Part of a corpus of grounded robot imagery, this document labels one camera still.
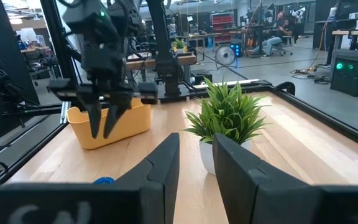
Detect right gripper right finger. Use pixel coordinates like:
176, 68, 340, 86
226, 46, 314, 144
212, 133, 319, 224

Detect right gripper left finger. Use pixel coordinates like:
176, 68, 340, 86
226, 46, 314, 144
113, 133, 180, 224

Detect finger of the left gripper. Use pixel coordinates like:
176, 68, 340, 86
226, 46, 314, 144
82, 90, 103, 139
103, 91, 133, 140

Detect blue spring keychain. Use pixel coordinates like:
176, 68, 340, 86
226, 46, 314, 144
93, 176, 116, 185

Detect yellow plastic bin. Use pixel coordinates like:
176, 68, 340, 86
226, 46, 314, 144
66, 98, 152, 151

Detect wooden workbench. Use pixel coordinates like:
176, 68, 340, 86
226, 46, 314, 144
124, 52, 198, 72

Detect small artificial potted plant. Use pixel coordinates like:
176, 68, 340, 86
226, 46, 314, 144
183, 77, 269, 175

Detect floor fan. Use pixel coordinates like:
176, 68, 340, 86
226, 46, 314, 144
214, 45, 237, 67

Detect red shelving unit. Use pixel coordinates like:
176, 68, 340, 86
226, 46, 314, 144
211, 12, 235, 43

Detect blue lit box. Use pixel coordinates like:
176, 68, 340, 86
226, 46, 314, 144
230, 42, 244, 58

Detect computer tower green lights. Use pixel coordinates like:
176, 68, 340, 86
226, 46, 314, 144
329, 51, 358, 98

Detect cables on floor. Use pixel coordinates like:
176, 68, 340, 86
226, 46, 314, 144
290, 66, 331, 85

